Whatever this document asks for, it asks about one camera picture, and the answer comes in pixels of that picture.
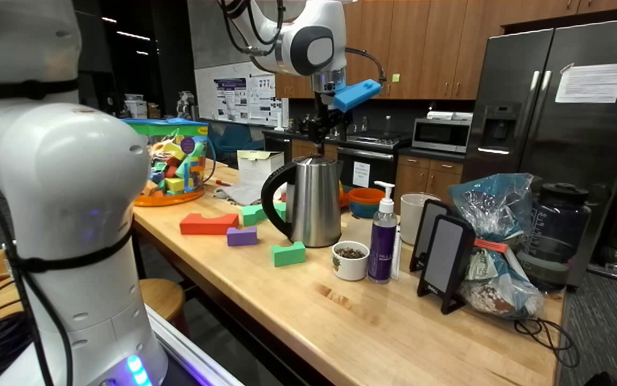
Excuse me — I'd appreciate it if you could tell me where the dark steel refrigerator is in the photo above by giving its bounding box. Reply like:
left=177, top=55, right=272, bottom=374
left=463, top=14, right=617, bottom=216

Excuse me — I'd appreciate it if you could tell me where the small green foam block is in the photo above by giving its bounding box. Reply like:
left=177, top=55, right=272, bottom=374
left=272, top=239, right=308, bottom=269

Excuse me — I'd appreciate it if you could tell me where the dark blender jar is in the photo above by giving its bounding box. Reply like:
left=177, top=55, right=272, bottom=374
left=518, top=179, right=595, bottom=291

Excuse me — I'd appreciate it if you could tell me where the wall poster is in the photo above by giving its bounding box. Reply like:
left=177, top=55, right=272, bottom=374
left=212, top=62, right=278, bottom=127

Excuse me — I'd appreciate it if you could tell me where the white carton box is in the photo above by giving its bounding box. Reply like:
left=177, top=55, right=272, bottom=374
left=235, top=147, right=287, bottom=190

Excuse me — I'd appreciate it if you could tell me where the white ramekin cup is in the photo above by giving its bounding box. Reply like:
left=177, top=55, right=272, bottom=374
left=329, top=237, right=370, bottom=283

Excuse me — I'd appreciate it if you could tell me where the kitchen stove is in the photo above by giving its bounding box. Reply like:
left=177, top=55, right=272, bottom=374
left=336, top=135, right=401, bottom=190

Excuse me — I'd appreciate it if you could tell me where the blue plastic bag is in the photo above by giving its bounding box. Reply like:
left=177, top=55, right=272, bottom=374
left=448, top=172, right=551, bottom=319

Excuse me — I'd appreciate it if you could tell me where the large green foam block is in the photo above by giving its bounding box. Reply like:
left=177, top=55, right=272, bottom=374
left=240, top=201, right=290, bottom=229

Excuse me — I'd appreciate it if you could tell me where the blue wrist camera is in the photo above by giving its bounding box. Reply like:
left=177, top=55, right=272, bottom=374
left=332, top=77, right=384, bottom=114

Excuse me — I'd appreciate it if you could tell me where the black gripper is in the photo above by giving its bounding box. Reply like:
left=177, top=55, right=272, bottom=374
left=298, top=89, right=346, bottom=146

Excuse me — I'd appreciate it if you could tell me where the wooden base cabinet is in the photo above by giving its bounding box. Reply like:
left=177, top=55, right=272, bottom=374
left=391, top=153, right=466, bottom=209

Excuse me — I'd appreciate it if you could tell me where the white paper sheet on refrigerator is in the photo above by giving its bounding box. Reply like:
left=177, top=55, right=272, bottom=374
left=552, top=62, right=617, bottom=106

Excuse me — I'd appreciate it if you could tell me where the purple foam block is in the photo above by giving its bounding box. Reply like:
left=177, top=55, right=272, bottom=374
left=225, top=224, right=259, bottom=249

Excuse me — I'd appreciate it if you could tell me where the black cable on table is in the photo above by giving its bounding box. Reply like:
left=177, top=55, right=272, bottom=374
left=515, top=318, right=578, bottom=371

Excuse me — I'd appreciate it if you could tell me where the clear bin of foam blocks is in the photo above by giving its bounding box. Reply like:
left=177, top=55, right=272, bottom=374
left=121, top=116, right=218, bottom=209

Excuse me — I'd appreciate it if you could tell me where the wooden cabinet above refrigerator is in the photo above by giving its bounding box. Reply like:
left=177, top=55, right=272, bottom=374
left=482, top=0, right=617, bottom=35

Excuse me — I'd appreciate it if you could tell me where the silver microwave oven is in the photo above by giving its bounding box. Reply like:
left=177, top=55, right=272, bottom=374
left=411, top=116, right=473, bottom=155

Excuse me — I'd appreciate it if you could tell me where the translucent plastic cup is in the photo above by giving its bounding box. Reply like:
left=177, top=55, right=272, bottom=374
left=398, top=190, right=438, bottom=246

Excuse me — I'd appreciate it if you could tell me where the red foam block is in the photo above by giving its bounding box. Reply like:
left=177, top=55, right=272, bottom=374
left=177, top=211, right=241, bottom=237

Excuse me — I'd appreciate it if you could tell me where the white tray on microwave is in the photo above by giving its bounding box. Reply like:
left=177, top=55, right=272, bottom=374
left=423, top=109, right=476, bottom=125

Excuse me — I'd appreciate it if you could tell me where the purple pump bottle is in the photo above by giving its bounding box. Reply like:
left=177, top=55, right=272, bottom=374
left=366, top=179, right=401, bottom=283

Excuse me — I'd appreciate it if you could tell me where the grey knitted cloth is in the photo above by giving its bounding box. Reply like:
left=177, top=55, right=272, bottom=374
left=223, top=183, right=272, bottom=207

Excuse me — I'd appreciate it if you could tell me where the stainless steel electric kettle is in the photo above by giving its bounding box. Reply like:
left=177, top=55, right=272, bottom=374
left=259, top=156, right=344, bottom=251

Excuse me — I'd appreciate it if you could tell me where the wide wooden wall cabinet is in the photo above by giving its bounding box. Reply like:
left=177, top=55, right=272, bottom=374
left=275, top=0, right=496, bottom=103

